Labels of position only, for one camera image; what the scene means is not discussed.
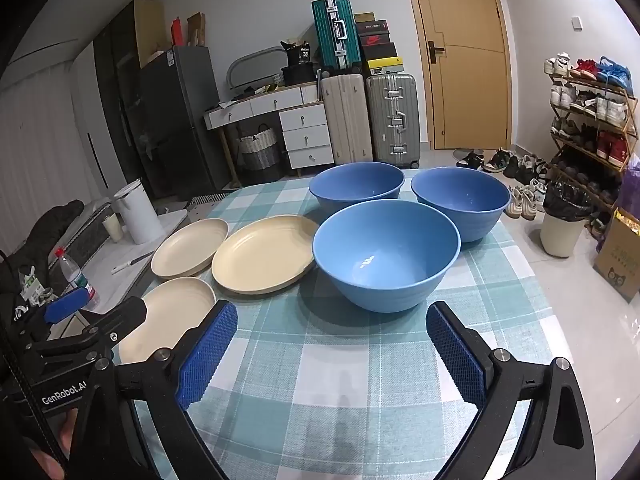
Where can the green white carton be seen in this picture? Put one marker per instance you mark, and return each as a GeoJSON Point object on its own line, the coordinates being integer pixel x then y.
{"type": "Point", "coordinates": [32, 290]}

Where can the blue checked tablecloth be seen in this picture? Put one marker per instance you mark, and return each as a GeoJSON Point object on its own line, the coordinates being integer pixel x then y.
{"type": "Point", "coordinates": [310, 385]}

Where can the black shoe box white print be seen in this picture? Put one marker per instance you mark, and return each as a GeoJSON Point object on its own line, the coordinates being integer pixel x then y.
{"type": "Point", "coordinates": [372, 26]}

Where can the wooden door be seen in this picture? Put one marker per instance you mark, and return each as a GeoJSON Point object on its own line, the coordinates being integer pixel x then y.
{"type": "Point", "coordinates": [465, 85]}

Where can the printed cardboard box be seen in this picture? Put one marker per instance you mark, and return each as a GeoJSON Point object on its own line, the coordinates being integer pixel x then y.
{"type": "Point", "coordinates": [617, 260]}

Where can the brown shoe box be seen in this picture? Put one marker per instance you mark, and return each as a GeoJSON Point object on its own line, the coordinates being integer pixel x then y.
{"type": "Point", "coordinates": [369, 17]}

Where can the white light switch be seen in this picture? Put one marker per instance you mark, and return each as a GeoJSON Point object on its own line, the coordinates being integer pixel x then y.
{"type": "Point", "coordinates": [577, 22]}

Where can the silver suitcase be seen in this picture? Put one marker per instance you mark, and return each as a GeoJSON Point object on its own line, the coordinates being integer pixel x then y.
{"type": "Point", "coordinates": [392, 120]}

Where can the dark refrigerator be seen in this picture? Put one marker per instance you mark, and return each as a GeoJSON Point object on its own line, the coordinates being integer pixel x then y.
{"type": "Point", "coordinates": [180, 120]}

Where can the grey oval mirror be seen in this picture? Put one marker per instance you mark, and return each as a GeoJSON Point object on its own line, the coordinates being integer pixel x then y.
{"type": "Point", "coordinates": [250, 62]}

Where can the black shoe box red logo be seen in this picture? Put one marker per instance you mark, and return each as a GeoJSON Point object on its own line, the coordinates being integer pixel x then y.
{"type": "Point", "coordinates": [375, 39]}

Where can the clear plastic water bottle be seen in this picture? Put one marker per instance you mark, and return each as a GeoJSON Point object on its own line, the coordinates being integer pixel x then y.
{"type": "Point", "coordinates": [72, 275]}

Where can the teal suitcase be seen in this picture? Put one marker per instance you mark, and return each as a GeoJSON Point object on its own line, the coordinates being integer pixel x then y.
{"type": "Point", "coordinates": [332, 35]}

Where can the purple plastic bag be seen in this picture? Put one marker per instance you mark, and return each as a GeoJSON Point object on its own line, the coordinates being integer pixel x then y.
{"type": "Point", "coordinates": [632, 185]}

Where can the cream cup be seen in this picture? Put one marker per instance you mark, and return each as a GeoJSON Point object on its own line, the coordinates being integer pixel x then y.
{"type": "Point", "coordinates": [113, 229]}

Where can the tall dark cabinet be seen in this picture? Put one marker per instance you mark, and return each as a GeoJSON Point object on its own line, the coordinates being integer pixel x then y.
{"type": "Point", "coordinates": [120, 110]}

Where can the wooden shoe rack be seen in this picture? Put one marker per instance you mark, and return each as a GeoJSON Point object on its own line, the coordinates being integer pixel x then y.
{"type": "Point", "coordinates": [625, 125]}

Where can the beige suitcase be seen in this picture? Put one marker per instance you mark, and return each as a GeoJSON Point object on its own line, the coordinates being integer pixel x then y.
{"type": "Point", "coordinates": [347, 120]}

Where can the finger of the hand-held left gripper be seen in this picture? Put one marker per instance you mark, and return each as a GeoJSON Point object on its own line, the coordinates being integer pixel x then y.
{"type": "Point", "coordinates": [66, 305]}
{"type": "Point", "coordinates": [120, 317]}

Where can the grey door mat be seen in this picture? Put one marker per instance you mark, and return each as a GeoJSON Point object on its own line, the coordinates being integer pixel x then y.
{"type": "Point", "coordinates": [467, 152]}

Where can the white cylindrical kettle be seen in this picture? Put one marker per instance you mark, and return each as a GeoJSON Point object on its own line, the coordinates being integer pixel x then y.
{"type": "Point", "coordinates": [140, 215]}

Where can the blue bowl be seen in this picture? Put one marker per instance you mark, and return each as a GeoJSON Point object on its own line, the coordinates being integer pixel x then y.
{"type": "Point", "coordinates": [357, 185]}
{"type": "Point", "coordinates": [385, 270]}
{"type": "Point", "coordinates": [462, 205]}

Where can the cluster of loose shoes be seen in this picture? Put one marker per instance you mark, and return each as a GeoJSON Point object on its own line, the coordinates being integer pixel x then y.
{"type": "Point", "coordinates": [520, 180]}

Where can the black shopping bag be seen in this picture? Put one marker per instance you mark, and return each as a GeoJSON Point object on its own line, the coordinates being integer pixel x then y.
{"type": "Point", "coordinates": [299, 65]}

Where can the black jacket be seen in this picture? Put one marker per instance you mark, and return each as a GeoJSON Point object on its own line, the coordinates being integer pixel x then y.
{"type": "Point", "coordinates": [45, 230]}

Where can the cream plate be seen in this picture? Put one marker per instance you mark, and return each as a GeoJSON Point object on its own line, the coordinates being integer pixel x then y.
{"type": "Point", "coordinates": [190, 250]}
{"type": "Point", "coordinates": [167, 317]}
{"type": "Point", "coordinates": [265, 255]}

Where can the rows of shelved sneakers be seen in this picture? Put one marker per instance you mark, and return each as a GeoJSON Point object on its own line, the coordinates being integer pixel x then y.
{"type": "Point", "coordinates": [590, 105]}

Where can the white marble side table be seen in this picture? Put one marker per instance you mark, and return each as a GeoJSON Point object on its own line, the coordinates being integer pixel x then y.
{"type": "Point", "coordinates": [145, 232]}

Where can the white desk with drawers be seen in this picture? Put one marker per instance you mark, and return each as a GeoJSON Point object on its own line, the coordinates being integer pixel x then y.
{"type": "Point", "coordinates": [260, 102]}

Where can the red packet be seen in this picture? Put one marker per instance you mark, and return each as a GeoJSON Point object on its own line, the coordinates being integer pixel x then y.
{"type": "Point", "coordinates": [177, 32]}

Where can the white wardrobe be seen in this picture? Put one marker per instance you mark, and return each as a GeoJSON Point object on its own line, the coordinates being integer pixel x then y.
{"type": "Point", "coordinates": [45, 160]}

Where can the person's left hand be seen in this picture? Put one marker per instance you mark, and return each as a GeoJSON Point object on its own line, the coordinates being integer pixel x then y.
{"type": "Point", "coordinates": [70, 427]}

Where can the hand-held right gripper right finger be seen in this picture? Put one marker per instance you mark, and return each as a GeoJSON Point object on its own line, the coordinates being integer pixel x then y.
{"type": "Point", "coordinates": [457, 360]}

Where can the flat cardboard panel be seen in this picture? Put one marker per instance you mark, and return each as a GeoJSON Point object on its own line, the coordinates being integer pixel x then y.
{"type": "Point", "coordinates": [150, 30]}

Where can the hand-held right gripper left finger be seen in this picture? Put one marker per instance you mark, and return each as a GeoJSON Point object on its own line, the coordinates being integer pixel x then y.
{"type": "Point", "coordinates": [207, 355]}

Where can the white drawer unit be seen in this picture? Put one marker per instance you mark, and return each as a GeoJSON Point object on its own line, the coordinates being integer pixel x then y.
{"type": "Point", "coordinates": [306, 137]}

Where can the white bin with black liner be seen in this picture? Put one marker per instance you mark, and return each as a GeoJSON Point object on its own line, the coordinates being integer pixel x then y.
{"type": "Point", "coordinates": [562, 232]}

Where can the brown paper bag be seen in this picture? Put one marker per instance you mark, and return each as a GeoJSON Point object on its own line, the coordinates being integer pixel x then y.
{"type": "Point", "coordinates": [197, 30]}

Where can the woven laundry basket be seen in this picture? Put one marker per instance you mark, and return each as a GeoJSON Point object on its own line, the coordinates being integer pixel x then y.
{"type": "Point", "coordinates": [258, 155]}

